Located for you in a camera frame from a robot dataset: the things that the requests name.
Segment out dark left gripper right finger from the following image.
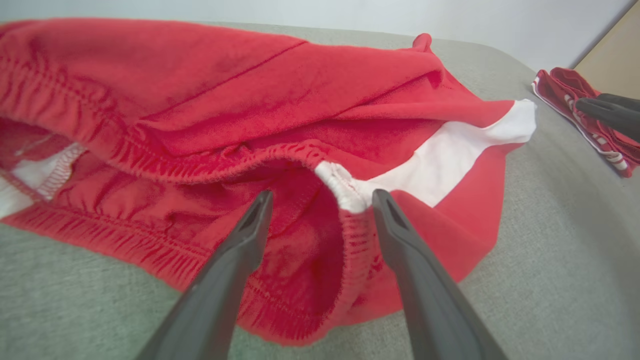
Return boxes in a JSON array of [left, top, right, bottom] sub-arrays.
[[371, 189, 509, 360]]

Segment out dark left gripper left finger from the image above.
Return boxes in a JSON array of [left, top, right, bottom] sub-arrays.
[[135, 190, 275, 360]]

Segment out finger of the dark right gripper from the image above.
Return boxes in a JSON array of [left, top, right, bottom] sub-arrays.
[[575, 97, 640, 144], [597, 92, 640, 113]]

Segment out red white polo shirt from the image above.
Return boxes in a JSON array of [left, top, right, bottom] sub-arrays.
[[531, 67, 640, 179]]

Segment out red shorts with white stripe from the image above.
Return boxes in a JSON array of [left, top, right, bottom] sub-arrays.
[[0, 19, 539, 347]]

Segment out light wooden board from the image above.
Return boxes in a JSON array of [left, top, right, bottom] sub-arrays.
[[574, 2, 640, 101]]

